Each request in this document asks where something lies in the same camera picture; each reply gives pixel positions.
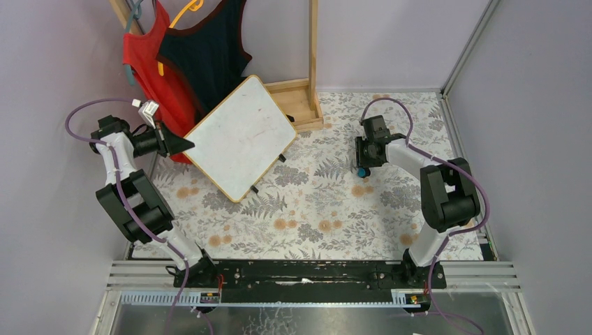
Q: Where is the blue whiteboard eraser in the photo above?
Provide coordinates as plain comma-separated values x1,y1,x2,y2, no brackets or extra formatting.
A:
357,167,371,179

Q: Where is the yellow framed whiteboard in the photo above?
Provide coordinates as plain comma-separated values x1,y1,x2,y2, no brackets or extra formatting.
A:
183,75,297,202

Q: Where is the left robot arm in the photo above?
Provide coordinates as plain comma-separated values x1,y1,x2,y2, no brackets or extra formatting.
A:
91,115,218,288

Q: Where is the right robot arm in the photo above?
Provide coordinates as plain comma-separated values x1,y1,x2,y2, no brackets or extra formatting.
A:
355,116,480,288

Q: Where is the red tank top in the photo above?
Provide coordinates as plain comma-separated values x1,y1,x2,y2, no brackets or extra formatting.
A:
123,1,197,137

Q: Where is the floral table mat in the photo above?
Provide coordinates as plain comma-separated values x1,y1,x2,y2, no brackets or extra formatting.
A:
153,92,454,260

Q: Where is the wooden clothes rack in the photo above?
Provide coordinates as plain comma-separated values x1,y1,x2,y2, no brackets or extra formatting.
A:
108,1,324,133

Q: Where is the navy tank top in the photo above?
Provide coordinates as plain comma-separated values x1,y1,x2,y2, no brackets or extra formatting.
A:
156,0,252,119

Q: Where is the teal clothes hanger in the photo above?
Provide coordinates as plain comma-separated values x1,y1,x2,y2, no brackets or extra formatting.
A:
124,0,145,87

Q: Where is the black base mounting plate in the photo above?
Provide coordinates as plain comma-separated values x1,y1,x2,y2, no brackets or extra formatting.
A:
166,260,447,304

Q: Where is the yellow clothes hanger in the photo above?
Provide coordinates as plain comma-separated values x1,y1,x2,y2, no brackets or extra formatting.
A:
157,0,205,77

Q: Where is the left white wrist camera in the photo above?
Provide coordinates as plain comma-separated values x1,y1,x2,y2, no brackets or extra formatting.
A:
131,99,159,128

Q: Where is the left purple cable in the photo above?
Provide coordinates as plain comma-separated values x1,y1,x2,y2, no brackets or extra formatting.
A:
64,97,216,335

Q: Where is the purple cable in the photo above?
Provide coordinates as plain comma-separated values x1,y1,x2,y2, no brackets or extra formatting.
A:
360,97,491,335
64,97,216,335

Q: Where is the whiteboard wire stand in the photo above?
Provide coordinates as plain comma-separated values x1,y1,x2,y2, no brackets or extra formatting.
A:
249,154,288,194

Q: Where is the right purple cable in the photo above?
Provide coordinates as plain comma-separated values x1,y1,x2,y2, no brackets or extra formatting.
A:
360,97,491,335

